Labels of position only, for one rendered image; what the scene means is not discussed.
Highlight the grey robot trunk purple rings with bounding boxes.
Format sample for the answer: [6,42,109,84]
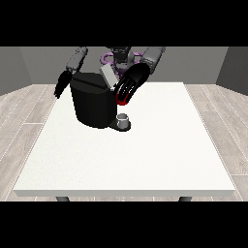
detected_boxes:
[100,46,144,78]

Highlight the small grey cup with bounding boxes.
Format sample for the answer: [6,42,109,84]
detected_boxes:
[116,112,131,129]

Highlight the black coffee machine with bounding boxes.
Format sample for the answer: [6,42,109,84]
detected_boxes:
[69,72,132,132]

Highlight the pale grey machine lid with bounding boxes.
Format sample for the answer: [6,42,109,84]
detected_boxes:
[99,63,119,90]

